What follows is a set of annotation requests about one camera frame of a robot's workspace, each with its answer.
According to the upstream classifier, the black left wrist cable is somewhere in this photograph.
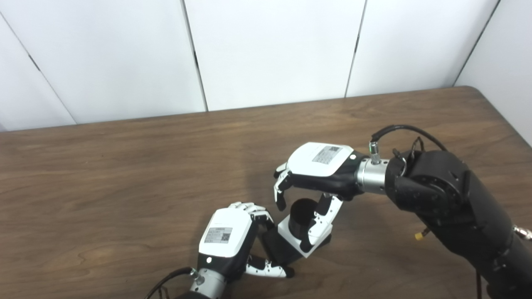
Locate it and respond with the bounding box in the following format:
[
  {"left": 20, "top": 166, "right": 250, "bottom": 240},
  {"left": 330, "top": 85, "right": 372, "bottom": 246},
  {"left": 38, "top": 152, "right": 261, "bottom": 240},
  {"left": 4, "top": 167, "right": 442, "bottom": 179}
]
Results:
[{"left": 145, "top": 267, "right": 197, "bottom": 299}]

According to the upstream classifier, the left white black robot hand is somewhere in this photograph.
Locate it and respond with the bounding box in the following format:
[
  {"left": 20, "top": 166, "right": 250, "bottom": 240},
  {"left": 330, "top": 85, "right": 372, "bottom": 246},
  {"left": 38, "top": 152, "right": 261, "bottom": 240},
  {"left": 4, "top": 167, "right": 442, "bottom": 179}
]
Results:
[{"left": 196, "top": 202, "right": 295, "bottom": 283}]

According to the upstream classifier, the white square piece with hole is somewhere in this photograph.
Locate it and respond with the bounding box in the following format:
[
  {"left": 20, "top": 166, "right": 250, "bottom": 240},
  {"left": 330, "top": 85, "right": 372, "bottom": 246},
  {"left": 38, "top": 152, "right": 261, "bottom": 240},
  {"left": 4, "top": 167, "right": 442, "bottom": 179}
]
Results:
[{"left": 278, "top": 212, "right": 333, "bottom": 259}]

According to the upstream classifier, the black peg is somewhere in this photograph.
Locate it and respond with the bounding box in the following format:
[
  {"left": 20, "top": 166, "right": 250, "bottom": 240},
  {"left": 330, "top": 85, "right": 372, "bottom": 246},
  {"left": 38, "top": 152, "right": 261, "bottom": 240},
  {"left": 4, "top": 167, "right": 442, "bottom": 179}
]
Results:
[{"left": 262, "top": 199, "right": 332, "bottom": 266}]

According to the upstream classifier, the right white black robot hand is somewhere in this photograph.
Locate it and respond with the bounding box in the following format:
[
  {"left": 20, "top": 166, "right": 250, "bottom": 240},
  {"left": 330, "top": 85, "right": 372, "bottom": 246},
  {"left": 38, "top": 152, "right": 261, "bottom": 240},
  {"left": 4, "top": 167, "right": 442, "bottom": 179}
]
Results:
[{"left": 273, "top": 142, "right": 368, "bottom": 253}]

